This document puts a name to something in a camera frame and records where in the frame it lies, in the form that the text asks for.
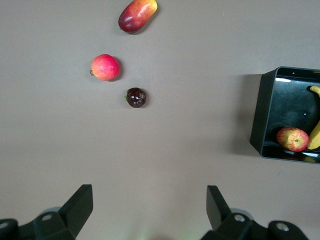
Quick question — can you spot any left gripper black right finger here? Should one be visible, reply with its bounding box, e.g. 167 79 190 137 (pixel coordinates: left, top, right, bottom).
201 185 270 240

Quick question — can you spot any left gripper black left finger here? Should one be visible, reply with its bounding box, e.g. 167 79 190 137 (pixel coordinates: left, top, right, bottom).
18 184 94 240

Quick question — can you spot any red yellow apple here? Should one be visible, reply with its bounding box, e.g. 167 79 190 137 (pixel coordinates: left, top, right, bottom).
276 126 310 153

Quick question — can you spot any black plastic box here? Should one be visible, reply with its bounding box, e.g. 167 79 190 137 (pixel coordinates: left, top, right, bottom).
249 66 320 165

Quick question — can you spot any yellow banana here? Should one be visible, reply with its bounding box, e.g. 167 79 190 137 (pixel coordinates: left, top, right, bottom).
306 85 320 150

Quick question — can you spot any brown table cloth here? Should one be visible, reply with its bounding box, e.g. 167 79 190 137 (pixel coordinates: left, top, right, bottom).
0 0 320 240

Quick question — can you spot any dark red plum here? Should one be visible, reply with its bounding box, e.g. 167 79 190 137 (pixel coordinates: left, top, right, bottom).
124 87 147 109

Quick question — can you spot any red yellow mango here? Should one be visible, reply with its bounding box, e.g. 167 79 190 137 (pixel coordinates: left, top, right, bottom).
117 0 159 34

